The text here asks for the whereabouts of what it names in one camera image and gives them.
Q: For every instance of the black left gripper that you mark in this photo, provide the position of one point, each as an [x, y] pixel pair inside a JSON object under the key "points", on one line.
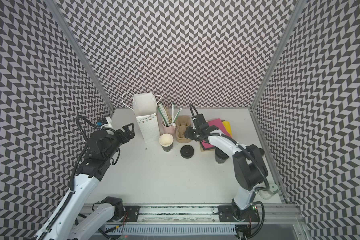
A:
{"points": [[119, 133]]}

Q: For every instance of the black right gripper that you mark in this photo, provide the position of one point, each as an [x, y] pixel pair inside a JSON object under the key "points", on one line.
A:
{"points": [[199, 124]]}

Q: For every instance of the black plastic cup lid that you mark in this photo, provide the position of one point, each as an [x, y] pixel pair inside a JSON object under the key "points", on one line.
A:
{"points": [[187, 151]]}

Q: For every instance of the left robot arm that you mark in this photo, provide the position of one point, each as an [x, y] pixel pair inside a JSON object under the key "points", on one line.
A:
{"points": [[101, 150]]}

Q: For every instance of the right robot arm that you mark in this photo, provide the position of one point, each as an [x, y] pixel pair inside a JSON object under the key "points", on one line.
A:
{"points": [[249, 167]]}

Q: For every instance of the stacked pulp cup carriers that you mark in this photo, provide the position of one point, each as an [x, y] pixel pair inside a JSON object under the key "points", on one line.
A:
{"points": [[182, 123]]}

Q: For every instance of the magenta paper napkin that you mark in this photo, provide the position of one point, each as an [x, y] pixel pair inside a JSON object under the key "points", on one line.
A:
{"points": [[215, 124]]}

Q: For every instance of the yellow paper napkin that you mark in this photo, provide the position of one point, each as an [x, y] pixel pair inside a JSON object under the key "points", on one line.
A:
{"points": [[228, 128]]}

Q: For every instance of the green wrapped straw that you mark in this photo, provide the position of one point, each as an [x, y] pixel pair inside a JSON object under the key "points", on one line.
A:
{"points": [[176, 116]]}

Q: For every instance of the pink metal straw bucket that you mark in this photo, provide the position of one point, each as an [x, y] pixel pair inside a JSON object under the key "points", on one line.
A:
{"points": [[167, 130]]}

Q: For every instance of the cartoon animal paper gift bag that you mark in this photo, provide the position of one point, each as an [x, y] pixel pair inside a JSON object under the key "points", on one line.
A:
{"points": [[144, 106]]}

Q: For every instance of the black sleeved paper cup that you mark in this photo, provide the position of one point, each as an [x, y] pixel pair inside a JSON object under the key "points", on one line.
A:
{"points": [[166, 141]]}

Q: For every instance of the wooden stir stick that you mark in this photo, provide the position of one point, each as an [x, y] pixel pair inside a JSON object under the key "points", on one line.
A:
{"points": [[169, 117]]}

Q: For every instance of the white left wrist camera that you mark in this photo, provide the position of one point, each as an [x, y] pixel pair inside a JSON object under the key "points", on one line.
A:
{"points": [[104, 123]]}

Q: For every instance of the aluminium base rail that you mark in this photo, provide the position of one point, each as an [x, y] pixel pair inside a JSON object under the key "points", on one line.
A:
{"points": [[209, 214]]}

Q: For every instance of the aluminium corner post right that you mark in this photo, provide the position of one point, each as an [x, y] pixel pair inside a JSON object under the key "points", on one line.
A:
{"points": [[297, 11]]}

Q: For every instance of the aluminium corner post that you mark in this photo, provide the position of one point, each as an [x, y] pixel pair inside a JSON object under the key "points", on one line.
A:
{"points": [[68, 33], [297, 11]]}

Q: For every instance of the aluminium corner post left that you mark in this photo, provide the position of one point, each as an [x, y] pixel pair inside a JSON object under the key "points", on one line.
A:
{"points": [[68, 33]]}

